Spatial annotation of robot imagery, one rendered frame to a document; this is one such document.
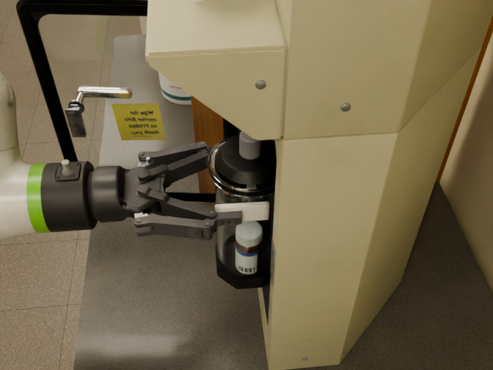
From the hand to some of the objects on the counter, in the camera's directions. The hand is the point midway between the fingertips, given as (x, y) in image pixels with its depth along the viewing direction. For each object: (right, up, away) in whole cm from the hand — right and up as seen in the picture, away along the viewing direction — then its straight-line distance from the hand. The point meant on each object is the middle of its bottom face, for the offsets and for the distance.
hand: (246, 185), depth 76 cm
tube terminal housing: (+14, -16, +22) cm, 31 cm away
